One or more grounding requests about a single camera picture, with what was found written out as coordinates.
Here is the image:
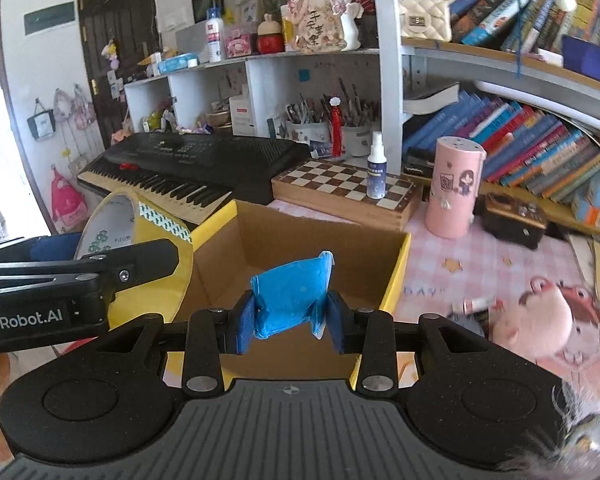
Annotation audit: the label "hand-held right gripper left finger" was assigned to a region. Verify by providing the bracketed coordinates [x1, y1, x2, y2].
[92, 287, 261, 396]

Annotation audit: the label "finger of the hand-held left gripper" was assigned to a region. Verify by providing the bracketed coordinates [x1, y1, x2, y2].
[0, 232, 83, 264]
[0, 238, 181, 312]

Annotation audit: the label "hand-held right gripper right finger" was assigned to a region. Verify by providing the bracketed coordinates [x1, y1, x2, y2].
[325, 289, 496, 396]

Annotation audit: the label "blue packet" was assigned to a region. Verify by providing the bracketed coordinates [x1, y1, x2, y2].
[250, 250, 336, 341]

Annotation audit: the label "large tape roll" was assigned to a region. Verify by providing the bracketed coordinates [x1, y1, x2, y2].
[75, 187, 197, 333]

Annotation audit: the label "yellow cardboard box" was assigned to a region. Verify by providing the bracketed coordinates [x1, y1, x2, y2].
[162, 199, 412, 391]

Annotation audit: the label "dark grey cloth item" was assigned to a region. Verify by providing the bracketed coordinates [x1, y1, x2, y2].
[447, 310, 488, 336]

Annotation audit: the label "pink plush toy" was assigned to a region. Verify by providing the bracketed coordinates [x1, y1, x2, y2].
[487, 274, 600, 366]

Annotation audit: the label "pink checkered desktop cloth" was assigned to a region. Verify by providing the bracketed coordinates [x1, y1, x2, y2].
[270, 195, 600, 386]

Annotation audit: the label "pink backpack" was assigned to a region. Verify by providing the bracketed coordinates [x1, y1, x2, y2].
[50, 165, 88, 233]

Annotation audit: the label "hanging tote bag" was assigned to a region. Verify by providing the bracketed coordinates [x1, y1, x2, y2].
[26, 100, 57, 141]

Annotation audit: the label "black electronic keyboard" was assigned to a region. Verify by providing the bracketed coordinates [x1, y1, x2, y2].
[76, 132, 311, 226]

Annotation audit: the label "pink hanging bags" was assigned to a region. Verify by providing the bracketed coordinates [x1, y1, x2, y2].
[54, 86, 97, 131]

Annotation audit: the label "wooden chessboard box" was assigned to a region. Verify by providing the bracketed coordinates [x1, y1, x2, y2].
[271, 160, 423, 233]

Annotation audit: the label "white spray bottle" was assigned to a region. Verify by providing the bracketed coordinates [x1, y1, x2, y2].
[366, 131, 387, 200]

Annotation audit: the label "pink cylindrical container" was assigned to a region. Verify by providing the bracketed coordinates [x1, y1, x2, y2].
[425, 136, 487, 240]

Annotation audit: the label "white box red label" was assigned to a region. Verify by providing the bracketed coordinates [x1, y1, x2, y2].
[228, 87, 256, 136]

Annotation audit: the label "white pen holder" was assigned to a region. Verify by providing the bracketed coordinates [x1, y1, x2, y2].
[286, 92, 331, 143]
[340, 90, 373, 156]

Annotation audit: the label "red bottle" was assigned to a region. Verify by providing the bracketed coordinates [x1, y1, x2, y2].
[328, 96, 343, 157]

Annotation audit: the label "small black case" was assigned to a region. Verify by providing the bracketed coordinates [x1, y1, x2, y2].
[481, 192, 548, 251]

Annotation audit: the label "blue tissue pack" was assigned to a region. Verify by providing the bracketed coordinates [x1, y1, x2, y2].
[157, 52, 199, 75]

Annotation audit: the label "dark wooden door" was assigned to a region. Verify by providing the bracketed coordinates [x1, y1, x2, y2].
[75, 0, 161, 161]

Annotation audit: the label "white cubby shelf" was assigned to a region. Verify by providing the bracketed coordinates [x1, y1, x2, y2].
[124, 49, 381, 161]

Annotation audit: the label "white lotion bottle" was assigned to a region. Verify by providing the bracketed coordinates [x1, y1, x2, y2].
[206, 7, 226, 63]

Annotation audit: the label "white desk bookshelf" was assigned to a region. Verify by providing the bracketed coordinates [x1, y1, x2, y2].
[370, 0, 600, 241]

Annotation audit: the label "pink tin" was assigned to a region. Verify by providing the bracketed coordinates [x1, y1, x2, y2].
[224, 22, 255, 58]

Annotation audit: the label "grey fluffy charm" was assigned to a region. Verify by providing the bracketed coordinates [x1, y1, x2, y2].
[522, 380, 600, 473]

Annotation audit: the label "row of colourful books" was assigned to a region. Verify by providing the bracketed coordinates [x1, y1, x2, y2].
[395, 0, 600, 56]
[402, 87, 600, 226]

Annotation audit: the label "red round doll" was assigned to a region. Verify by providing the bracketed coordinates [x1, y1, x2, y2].
[256, 12, 286, 56]

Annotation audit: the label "white quilted handbag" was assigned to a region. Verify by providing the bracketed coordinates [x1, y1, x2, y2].
[396, 0, 453, 43]

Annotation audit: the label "dark blue box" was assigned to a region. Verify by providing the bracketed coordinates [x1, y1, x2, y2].
[561, 35, 600, 88]

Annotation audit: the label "green wall sign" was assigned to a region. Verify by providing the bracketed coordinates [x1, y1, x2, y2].
[23, 1, 76, 37]

